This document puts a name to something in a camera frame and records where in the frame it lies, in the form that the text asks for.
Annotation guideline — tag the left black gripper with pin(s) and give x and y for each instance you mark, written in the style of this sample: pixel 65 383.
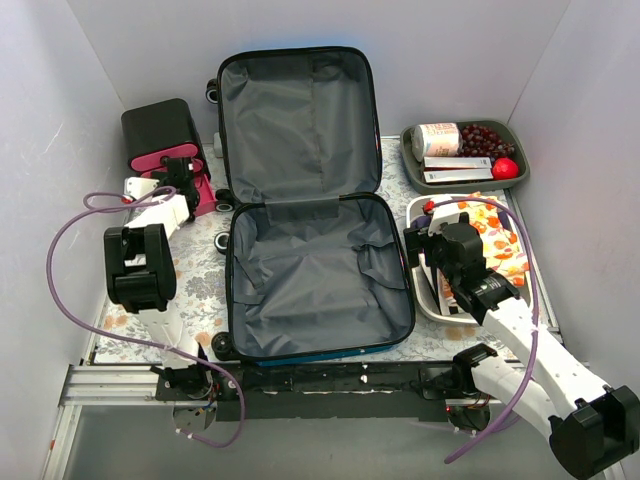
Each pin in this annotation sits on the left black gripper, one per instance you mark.
pixel 181 167

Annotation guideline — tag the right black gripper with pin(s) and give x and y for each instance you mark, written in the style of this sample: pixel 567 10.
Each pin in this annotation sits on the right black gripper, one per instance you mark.
pixel 416 239

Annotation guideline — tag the black white striped garment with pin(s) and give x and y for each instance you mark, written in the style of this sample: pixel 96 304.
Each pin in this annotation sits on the black white striped garment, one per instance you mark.
pixel 430 275

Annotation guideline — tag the black pink mini drawer chest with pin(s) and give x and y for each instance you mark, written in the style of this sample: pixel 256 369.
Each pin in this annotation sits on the black pink mini drawer chest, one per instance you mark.
pixel 166 129

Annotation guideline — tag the orange bunny towel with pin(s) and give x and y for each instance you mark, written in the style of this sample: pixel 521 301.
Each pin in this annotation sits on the orange bunny towel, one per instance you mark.
pixel 446 296

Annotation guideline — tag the white floral cloth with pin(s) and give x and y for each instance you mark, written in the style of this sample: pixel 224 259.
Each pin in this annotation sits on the white floral cloth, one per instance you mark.
pixel 502 248

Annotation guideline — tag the blue fish-print kids suitcase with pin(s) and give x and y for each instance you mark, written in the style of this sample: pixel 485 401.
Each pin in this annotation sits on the blue fish-print kids suitcase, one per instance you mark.
pixel 314 266

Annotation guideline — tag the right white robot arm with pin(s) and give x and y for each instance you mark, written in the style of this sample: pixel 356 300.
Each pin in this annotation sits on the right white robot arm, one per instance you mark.
pixel 588 424

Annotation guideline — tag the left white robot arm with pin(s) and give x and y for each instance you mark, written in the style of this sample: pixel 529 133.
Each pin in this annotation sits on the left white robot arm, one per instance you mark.
pixel 140 273

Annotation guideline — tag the lower white toothpaste box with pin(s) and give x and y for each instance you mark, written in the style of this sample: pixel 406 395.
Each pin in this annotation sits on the lower white toothpaste box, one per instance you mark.
pixel 457 176

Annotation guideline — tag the white toothpaste box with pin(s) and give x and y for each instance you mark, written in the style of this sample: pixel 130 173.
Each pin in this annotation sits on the white toothpaste box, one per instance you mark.
pixel 457 176
pixel 455 163

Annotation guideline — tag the dark green plastic tray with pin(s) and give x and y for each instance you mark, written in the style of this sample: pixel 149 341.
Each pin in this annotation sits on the dark green plastic tray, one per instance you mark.
pixel 416 178

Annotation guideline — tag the white plastic basin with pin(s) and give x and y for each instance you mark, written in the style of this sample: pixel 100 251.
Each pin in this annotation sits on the white plastic basin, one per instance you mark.
pixel 425 301

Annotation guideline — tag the upper white toothpaste box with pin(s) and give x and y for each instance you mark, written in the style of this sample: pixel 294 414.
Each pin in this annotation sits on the upper white toothpaste box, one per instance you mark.
pixel 455 163

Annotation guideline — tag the white pink tissue roll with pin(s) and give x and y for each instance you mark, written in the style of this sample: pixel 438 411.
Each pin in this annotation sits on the white pink tissue roll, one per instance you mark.
pixel 435 140

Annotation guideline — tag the floral patterned table mat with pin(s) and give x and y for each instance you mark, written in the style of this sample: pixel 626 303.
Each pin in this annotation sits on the floral patterned table mat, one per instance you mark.
pixel 200 300

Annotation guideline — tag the red apple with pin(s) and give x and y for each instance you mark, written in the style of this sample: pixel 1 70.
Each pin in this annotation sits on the red apple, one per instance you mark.
pixel 505 169

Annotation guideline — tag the dark red grape bunch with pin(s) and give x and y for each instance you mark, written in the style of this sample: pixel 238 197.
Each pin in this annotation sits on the dark red grape bunch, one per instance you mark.
pixel 482 141

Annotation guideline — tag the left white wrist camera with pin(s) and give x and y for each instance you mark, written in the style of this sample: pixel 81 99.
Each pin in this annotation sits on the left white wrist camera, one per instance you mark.
pixel 137 187

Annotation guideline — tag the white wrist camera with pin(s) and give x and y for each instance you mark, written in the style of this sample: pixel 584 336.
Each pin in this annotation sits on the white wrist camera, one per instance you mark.
pixel 137 187
pixel 443 210

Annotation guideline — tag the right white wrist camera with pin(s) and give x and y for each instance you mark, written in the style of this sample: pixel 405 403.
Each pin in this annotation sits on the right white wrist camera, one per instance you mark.
pixel 443 210

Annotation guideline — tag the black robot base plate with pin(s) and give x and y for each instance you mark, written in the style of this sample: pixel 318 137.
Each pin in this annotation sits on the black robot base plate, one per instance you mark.
pixel 424 391

